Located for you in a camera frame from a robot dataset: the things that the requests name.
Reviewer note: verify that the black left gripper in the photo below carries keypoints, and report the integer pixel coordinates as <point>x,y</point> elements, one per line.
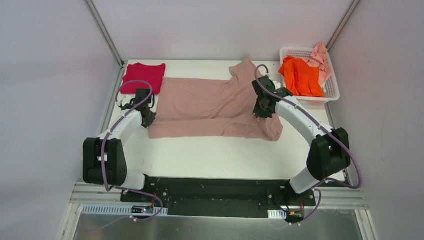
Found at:
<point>147,117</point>

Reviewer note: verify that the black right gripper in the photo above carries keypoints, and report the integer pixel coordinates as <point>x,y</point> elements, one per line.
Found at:
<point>261,111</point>

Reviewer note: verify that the dusty pink graphic t-shirt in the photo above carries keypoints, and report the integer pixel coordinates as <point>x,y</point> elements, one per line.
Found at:
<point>190,107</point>

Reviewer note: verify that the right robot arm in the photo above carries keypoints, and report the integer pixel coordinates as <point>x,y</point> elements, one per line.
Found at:
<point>327,146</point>

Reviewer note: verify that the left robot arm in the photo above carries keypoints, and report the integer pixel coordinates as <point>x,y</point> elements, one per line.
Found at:
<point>104,162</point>

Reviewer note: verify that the folded red t-shirt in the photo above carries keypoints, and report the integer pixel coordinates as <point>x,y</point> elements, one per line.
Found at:
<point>152,74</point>

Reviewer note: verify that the orange t-shirt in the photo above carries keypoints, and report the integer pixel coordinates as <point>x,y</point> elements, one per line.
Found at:
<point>300,78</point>

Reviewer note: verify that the light pink crumpled t-shirt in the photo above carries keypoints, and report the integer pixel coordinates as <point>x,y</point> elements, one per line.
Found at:
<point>319,59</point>

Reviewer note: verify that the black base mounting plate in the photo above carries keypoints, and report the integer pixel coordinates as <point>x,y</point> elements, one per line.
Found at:
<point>224,198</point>

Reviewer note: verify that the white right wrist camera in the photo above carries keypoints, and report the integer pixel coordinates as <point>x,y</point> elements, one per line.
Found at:
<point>277,84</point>

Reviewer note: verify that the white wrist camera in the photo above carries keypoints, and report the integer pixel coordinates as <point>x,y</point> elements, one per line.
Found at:
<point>277,84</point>
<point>126,99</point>

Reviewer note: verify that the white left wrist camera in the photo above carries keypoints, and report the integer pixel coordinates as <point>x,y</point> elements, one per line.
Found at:
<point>126,99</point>

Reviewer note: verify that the left white cable duct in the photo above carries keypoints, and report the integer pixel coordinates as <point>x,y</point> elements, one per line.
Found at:
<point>123,210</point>

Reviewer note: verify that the white cable duct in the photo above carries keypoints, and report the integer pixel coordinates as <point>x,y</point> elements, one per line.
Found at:
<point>123,210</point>
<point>277,214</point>

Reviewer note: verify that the right white cable duct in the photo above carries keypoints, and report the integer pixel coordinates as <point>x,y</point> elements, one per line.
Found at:
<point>277,214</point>

